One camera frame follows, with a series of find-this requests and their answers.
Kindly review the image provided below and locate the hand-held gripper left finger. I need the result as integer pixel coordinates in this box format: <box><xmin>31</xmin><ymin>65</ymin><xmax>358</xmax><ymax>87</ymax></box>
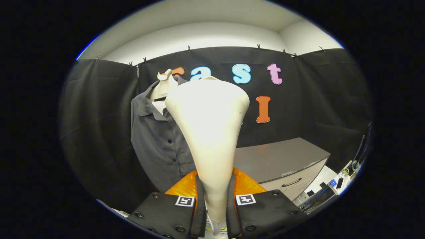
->
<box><xmin>127</xmin><ymin>169</ymin><xmax>206</xmax><ymax>239</ymax></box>

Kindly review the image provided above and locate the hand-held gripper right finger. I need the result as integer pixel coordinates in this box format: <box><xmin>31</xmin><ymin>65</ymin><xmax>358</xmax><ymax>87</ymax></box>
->
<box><xmin>226</xmin><ymin>168</ymin><xmax>307</xmax><ymax>239</ymax></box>

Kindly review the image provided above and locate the grey button shirt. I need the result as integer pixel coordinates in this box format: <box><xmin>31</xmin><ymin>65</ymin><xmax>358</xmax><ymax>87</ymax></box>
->
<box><xmin>130</xmin><ymin>76</ymin><xmax>196</xmax><ymax>193</ymax></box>

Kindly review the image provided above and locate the white garment steamer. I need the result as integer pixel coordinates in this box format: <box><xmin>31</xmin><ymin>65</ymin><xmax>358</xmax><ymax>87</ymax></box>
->
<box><xmin>165</xmin><ymin>76</ymin><xmax>250</xmax><ymax>236</ymax></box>

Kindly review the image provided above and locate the cream garment hanger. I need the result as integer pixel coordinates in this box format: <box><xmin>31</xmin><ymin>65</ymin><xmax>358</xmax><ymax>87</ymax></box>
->
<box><xmin>148</xmin><ymin>69</ymin><xmax>179</xmax><ymax>101</ymax></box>

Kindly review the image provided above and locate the grey cabinet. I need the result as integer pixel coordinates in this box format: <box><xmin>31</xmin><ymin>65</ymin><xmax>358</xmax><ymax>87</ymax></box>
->
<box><xmin>232</xmin><ymin>137</ymin><xmax>331</xmax><ymax>206</ymax></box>

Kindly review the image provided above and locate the cluttered white desk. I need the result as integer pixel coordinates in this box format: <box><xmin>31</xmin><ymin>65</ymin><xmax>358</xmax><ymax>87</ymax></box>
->
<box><xmin>292</xmin><ymin>159</ymin><xmax>361</xmax><ymax>213</ymax></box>

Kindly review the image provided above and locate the white cloth under shirt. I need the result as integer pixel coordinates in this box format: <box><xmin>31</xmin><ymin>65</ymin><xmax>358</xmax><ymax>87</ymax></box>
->
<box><xmin>152</xmin><ymin>101</ymin><xmax>166</xmax><ymax>116</ymax></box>

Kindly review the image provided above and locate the row of black clips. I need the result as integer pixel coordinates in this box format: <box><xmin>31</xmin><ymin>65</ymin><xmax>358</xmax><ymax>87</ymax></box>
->
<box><xmin>95</xmin><ymin>45</ymin><xmax>326</xmax><ymax>67</ymax></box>

